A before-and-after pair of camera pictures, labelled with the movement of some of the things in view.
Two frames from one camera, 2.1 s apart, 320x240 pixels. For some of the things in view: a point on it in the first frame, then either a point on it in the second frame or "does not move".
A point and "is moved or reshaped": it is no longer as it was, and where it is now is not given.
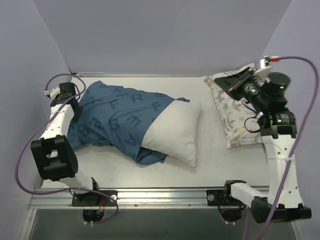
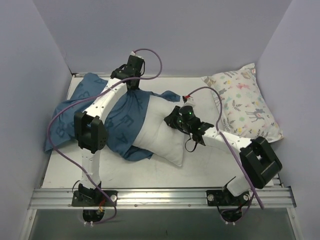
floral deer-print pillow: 234,112 does not move
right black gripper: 238,82 to 171,119
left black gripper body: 75,107 to 133,83
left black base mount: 90,199 does not move
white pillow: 174,131 is moved or reshaped
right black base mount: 222,197 does not move
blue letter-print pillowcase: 111,115 is moved or reshaped
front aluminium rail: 195,198 does not move
